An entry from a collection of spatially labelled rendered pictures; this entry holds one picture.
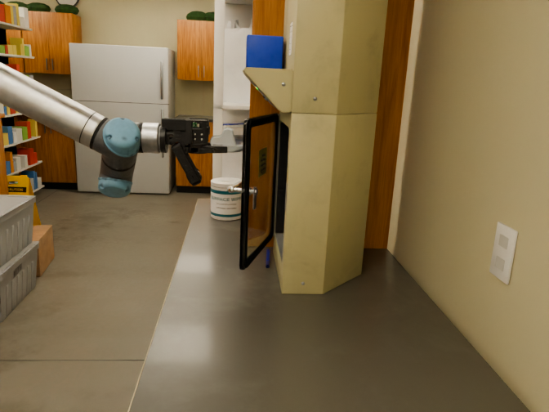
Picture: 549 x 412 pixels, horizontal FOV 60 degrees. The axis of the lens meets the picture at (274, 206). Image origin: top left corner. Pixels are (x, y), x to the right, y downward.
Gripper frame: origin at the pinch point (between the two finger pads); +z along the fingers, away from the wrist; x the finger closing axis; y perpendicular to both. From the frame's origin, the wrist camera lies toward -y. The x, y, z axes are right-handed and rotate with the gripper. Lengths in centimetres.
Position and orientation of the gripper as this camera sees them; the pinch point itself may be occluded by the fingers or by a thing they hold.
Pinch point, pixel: (241, 150)
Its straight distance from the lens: 122.7
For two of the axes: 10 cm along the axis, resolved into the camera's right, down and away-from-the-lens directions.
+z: 10.0, 0.3, 0.8
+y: 0.5, -9.7, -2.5
